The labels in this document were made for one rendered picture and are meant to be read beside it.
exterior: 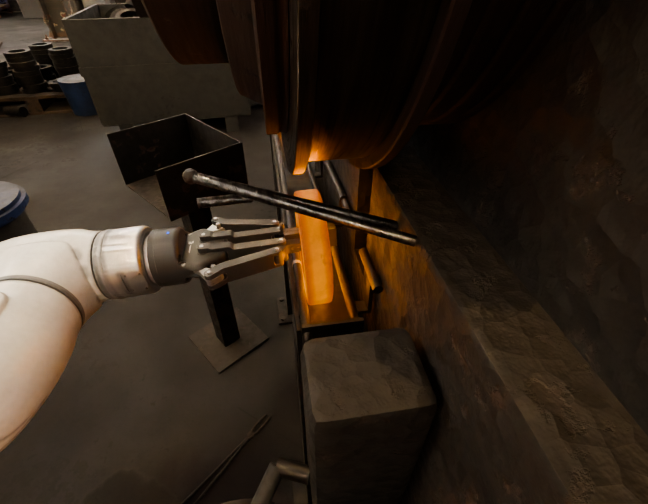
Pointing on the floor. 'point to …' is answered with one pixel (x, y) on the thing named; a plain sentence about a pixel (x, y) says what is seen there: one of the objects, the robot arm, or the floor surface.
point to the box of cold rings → (145, 72)
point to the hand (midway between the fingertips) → (310, 237)
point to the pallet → (30, 78)
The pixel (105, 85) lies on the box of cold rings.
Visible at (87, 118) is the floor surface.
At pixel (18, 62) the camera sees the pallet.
